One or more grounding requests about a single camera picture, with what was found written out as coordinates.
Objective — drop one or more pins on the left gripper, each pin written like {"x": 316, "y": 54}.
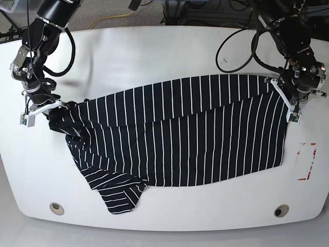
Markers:
{"x": 297, "y": 92}

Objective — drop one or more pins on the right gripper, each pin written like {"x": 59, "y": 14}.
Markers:
{"x": 40, "y": 95}

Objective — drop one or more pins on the black white striped T-shirt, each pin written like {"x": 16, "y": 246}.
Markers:
{"x": 185, "y": 132}

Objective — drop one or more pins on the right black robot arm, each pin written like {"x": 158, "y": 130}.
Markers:
{"x": 39, "y": 41}

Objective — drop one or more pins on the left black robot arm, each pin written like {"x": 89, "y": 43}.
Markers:
{"x": 302, "y": 73}

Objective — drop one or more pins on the red tape rectangle marking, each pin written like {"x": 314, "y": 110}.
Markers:
{"x": 305, "y": 161}

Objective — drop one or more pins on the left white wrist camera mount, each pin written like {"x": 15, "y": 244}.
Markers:
{"x": 292, "y": 114}

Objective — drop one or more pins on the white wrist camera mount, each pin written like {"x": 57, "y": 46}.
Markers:
{"x": 292, "y": 114}
{"x": 27, "y": 118}

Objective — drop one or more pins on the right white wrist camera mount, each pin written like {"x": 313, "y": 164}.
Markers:
{"x": 27, "y": 118}

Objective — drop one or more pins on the left table cable grommet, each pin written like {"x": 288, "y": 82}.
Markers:
{"x": 56, "y": 209}

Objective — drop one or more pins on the table cable grommet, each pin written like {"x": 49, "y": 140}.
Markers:
{"x": 56, "y": 209}
{"x": 281, "y": 211}

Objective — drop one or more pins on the right table cable grommet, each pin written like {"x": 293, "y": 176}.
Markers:
{"x": 281, "y": 211}

